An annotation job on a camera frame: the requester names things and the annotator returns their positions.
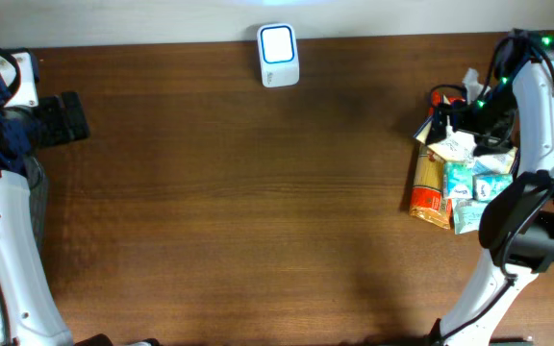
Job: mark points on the cream yellow snack bag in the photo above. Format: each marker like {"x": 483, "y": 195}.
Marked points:
{"x": 460, "y": 146}

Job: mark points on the teal tissue pack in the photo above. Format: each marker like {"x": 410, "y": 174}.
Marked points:
{"x": 487, "y": 187}
{"x": 457, "y": 181}

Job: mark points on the white barcode scanner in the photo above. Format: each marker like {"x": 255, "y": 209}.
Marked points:
{"x": 278, "y": 55}

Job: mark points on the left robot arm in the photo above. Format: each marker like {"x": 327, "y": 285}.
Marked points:
{"x": 28, "y": 314}

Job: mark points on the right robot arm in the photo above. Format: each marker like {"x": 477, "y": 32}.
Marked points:
{"x": 517, "y": 227}

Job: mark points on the grey plastic mesh basket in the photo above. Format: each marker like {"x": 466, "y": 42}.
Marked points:
{"x": 34, "y": 202}

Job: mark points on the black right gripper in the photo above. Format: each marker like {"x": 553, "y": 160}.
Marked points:
{"x": 493, "y": 138}

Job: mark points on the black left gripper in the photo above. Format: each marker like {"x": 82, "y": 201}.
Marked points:
{"x": 58, "y": 109}

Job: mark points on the teal wipes packet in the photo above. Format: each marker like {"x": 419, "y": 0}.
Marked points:
{"x": 467, "y": 215}

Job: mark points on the orange spaghetti packet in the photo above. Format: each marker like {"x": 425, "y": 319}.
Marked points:
{"x": 427, "y": 201}

